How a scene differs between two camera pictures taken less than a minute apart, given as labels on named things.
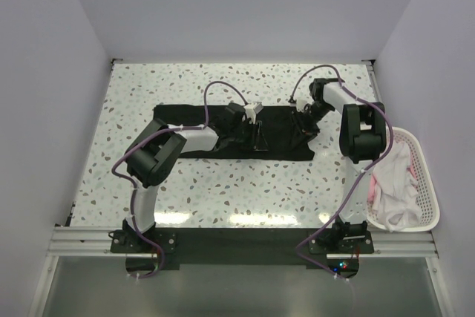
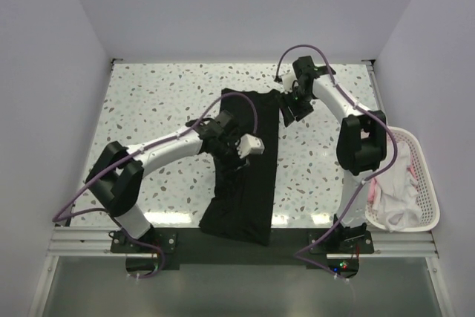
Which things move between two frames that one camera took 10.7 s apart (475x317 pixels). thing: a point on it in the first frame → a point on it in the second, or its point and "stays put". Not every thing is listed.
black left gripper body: [247, 133] → [226, 155]
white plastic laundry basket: [402, 194] stays put
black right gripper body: [309, 119] → [298, 103]
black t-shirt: [283, 145] → [240, 201]
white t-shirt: [395, 191] stays put
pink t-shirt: [372, 182] stays put
